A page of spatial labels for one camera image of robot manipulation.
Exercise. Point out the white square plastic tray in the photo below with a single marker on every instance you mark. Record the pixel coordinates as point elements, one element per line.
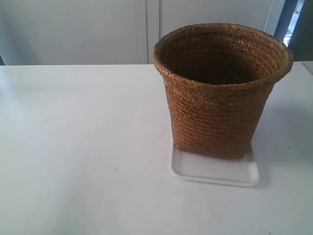
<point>188,166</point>

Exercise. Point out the brown woven wicker basket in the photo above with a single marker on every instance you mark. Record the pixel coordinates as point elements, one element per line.
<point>217,79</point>

